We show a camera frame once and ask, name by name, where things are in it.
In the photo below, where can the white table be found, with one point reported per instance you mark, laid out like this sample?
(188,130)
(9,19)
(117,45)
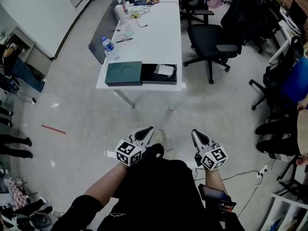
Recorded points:
(156,44)

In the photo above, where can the dark blue flat box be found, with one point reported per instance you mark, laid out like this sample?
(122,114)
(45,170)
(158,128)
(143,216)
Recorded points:
(144,2)

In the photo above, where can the small red bottle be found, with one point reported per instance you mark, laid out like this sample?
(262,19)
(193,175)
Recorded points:
(125,10)

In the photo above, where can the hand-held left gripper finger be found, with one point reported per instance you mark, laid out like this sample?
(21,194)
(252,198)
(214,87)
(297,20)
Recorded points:
(142,130)
(149,137)

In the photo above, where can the black phone-like device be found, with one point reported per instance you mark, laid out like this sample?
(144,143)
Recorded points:
(213,192)

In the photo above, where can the checkered cloth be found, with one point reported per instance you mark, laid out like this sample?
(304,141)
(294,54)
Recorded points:
(17,194)

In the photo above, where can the grey partition panel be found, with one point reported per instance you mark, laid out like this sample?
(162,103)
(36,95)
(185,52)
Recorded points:
(102,35)

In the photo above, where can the white power strip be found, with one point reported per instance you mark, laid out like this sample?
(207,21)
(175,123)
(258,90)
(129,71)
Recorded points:
(262,170)

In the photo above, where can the yellow-green bowl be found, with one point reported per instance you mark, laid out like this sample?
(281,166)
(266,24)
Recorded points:
(135,14)

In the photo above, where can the white side desk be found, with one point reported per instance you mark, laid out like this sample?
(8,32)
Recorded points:
(286,28)

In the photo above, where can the person's light shoe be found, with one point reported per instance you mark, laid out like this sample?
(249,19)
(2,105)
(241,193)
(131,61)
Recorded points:
(159,138)
(170,154)

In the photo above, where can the black chair with grey armrest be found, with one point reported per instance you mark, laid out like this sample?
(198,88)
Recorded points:
(196,11)

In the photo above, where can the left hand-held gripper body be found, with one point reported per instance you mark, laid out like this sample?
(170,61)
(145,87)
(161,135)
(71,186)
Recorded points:
(128,153)

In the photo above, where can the small silver package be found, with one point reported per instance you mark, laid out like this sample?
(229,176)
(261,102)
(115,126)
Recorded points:
(164,70)

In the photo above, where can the black office chair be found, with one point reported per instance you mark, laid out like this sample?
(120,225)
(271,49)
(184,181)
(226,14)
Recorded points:
(214,40)

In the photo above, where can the person's black clothing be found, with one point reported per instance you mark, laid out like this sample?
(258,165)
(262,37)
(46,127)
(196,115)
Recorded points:
(156,196)

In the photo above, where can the blue-backed office chair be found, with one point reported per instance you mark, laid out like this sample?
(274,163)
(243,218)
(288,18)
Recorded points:
(292,80)

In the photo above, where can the white shelf unit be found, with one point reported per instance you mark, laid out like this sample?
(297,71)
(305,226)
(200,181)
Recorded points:
(288,213)

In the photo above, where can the black container box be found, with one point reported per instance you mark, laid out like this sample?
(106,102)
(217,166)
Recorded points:
(149,74)

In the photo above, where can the person's left forearm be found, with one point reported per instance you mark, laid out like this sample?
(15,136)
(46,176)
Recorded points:
(108,182)

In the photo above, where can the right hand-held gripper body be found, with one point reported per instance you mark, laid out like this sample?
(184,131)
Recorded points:
(214,157)

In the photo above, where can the black and white shoes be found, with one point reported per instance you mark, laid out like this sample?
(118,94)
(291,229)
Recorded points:
(39,207)

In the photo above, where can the white tumbler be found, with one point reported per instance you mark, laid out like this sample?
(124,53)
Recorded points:
(119,13)

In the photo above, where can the dark green box lid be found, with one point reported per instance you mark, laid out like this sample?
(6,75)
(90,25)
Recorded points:
(123,73)

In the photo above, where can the black stool frame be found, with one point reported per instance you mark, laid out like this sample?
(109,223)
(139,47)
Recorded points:
(292,177)

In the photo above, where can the light green notepad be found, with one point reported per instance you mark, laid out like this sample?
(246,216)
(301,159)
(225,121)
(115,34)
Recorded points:
(128,33)

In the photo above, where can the person's right forearm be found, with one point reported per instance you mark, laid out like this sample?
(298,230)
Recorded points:
(215,180)

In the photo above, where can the white cabinet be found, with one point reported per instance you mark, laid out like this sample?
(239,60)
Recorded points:
(36,13)

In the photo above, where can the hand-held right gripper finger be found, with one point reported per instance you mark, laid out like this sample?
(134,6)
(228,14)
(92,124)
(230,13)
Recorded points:
(207,136)
(195,141)

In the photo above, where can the black pen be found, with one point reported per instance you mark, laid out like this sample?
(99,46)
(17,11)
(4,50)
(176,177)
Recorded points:
(124,40)

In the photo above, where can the clear water bottle blue label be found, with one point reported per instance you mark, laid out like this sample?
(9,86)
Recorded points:
(108,46)

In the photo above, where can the red stick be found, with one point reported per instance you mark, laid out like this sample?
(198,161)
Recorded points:
(53,129)

